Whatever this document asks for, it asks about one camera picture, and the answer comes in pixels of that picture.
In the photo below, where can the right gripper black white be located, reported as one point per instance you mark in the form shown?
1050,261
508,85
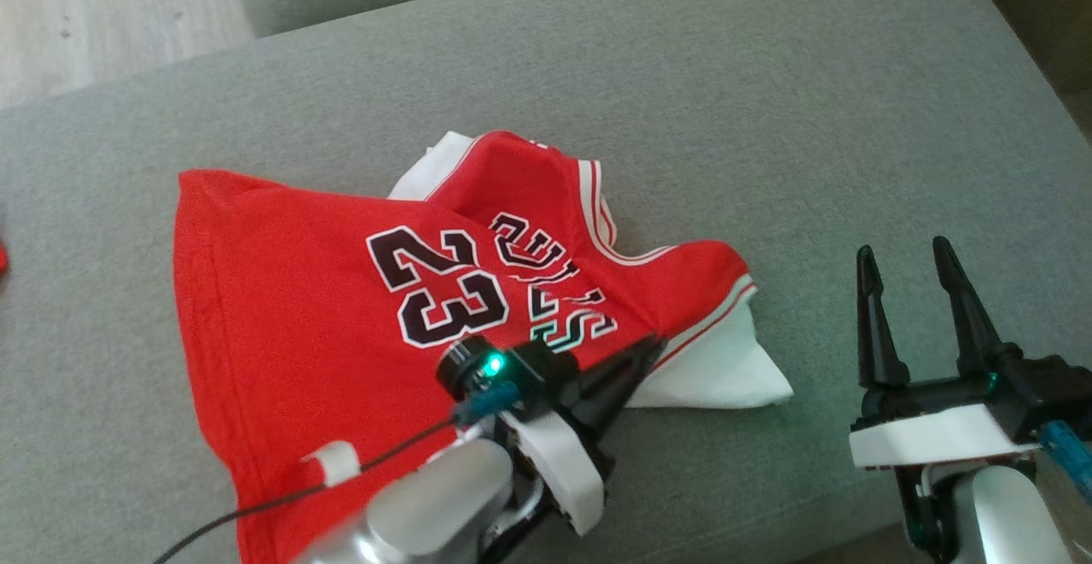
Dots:
938,436

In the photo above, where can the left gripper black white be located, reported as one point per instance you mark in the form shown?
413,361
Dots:
559,470

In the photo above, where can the red jersey with white sleeves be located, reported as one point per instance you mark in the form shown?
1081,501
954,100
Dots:
299,308

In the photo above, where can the red basketball shorts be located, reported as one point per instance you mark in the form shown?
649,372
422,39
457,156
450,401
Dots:
2,258

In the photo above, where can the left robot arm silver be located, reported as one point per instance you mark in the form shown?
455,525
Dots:
435,504

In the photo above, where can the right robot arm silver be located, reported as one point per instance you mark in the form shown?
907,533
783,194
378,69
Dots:
1015,513

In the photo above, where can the large grey sofa seat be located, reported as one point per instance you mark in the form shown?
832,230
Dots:
768,120

